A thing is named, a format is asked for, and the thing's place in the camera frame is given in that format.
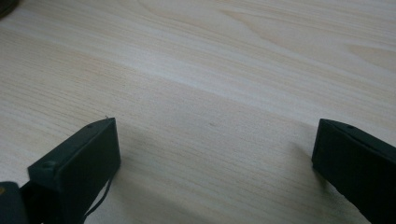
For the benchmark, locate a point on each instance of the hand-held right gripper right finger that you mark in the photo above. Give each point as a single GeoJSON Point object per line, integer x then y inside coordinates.
{"type": "Point", "coordinates": [361, 165]}

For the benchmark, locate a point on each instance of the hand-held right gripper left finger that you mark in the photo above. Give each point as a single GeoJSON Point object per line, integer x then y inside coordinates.
{"type": "Point", "coordinates": [81, 168]}

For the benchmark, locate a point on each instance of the dark round table grommet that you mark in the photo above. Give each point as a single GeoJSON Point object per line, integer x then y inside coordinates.
{"type": "Point", "coordinates": [6, 6]}

